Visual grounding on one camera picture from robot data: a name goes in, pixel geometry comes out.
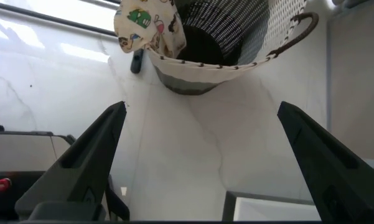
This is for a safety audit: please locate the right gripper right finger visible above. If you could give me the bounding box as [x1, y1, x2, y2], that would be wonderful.
[276, 101, 374, 222]

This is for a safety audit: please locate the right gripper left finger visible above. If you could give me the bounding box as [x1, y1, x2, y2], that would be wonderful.
[14, 100, 128, 222]

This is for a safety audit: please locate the cream printed garment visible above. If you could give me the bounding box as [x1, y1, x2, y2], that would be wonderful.
[113, 0, 187, 60]

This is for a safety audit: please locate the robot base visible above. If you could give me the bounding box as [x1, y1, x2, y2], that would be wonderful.
[0, 102, 323, 222]

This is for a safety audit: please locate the black clothes rack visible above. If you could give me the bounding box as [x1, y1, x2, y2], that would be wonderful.
[0, 0, 145, 75]

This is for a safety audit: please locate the white laundry basket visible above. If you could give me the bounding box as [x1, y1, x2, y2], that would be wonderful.
[145, 0, 320, 96]

